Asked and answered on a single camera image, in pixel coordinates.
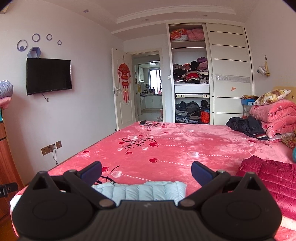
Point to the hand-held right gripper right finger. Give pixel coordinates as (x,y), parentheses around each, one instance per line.
(201,171)

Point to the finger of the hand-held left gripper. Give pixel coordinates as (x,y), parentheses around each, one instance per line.
(9,189)

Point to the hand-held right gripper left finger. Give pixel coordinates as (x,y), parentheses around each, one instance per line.
(92,170)

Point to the light blue down jacket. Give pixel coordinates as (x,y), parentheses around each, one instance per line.
(143,191)

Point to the dark red down jacket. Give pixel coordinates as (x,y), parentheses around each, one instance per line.
(272,180)

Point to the pile of dark folded clothes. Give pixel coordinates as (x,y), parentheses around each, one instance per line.
(189,111)

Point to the pile of colourful folded clothes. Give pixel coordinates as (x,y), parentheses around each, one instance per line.
(192,74)

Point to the black jacket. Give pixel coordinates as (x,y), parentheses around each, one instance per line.
(245,126)

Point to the white door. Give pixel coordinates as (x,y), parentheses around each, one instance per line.
(126,115)

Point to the black phone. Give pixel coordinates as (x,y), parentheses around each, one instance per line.
(143,122)

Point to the grey boxes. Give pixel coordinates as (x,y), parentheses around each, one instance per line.
(247,111)

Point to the white kitchen base cabinet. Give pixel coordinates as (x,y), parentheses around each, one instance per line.
(151,103)

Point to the blue box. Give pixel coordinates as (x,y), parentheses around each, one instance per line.
(248,101)

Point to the folded pink quilt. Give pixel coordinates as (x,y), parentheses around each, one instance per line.
(272,111)

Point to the red gold patterned cushion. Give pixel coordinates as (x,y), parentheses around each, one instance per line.
(290,141)

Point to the bottles on kitchen counter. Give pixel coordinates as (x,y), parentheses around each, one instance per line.
(151,91)

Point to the kitchen window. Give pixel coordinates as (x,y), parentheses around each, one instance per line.
(155,80)

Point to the white quilted garment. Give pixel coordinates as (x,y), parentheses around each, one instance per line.
(289,226)

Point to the floral pillow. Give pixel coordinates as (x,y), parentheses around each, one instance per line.
(272,96)

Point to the red knot door ornament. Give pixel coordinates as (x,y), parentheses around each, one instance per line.
(124,69)

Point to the white wardrobe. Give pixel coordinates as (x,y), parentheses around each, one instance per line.
(231,69)

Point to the yellow star print headboard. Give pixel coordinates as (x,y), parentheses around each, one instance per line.
(281,88)

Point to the white hanging object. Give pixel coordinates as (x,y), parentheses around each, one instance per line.
(261,70)

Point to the yellow hanging tassel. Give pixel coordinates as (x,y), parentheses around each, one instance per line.
(267,69)

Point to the pink folded bedding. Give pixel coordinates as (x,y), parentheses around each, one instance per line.
(196,34)

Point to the orange patterned bedding bag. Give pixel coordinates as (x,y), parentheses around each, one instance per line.
(178,35)

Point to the brass wall socket panel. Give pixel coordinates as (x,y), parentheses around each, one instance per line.
(46,150)

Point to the black wall television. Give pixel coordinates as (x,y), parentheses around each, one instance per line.
(48,76)

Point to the white kitchen wall cabinet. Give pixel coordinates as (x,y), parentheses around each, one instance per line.
(141,73)

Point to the purple hexagon wall shelf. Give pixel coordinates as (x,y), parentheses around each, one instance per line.
(29,53)

